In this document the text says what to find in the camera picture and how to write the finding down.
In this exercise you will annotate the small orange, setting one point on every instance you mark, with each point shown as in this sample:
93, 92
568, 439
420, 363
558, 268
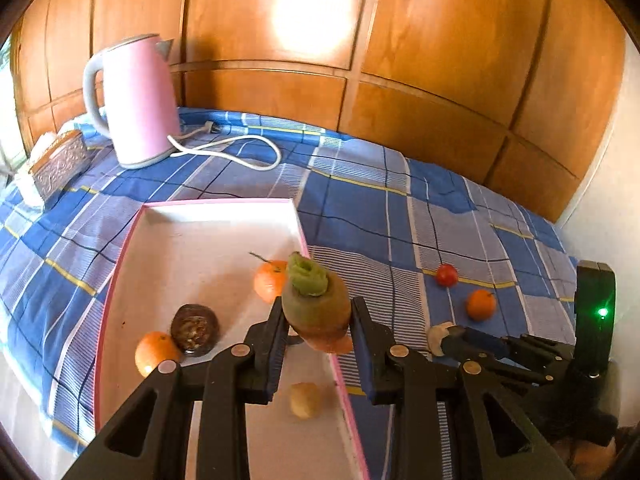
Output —
481, 305

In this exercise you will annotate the silver ornate tissue box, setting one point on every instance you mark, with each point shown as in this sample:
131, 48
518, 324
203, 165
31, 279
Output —
60, 167

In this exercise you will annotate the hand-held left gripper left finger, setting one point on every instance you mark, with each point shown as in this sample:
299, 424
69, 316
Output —
274, 360

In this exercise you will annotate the small pale yellow fruit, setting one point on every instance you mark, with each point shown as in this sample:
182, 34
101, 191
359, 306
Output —
305, 400

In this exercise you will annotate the white tissue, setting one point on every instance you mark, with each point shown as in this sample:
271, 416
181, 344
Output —
46, 138

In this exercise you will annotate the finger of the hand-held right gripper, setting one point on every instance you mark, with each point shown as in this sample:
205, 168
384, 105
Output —
480, 338
500, 362

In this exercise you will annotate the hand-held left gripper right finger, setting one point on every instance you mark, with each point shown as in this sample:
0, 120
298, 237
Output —
362, 360

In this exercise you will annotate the blue plaid blanket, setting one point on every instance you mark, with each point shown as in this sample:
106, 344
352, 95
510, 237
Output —
350, 200

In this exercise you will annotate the pink electric kettle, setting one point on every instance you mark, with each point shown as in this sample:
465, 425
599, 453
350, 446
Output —
140, 105

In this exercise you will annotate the red tomato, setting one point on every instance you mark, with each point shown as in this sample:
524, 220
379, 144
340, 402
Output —
446, 275

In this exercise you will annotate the pink-rimmed white tray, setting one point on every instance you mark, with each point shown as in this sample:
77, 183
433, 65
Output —
200, 260

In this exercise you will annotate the yellowish orange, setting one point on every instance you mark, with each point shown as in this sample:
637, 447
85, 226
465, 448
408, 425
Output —
155, 353

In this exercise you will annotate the window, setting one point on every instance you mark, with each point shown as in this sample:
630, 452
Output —
9, 110

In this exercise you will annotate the large orange with stem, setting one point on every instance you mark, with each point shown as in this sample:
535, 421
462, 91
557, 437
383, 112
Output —
267, 282

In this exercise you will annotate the carrot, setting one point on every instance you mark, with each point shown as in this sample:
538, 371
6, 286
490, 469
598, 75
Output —
315, 310

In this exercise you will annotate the dark wrinkled passion fruit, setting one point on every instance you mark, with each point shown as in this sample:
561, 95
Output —
195, 329

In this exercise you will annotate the wooden panelled wardrobe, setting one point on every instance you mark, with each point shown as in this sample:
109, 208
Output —
450, 60

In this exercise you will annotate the pale brown fruit with stem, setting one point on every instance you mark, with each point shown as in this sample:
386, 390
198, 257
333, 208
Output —
439, 337

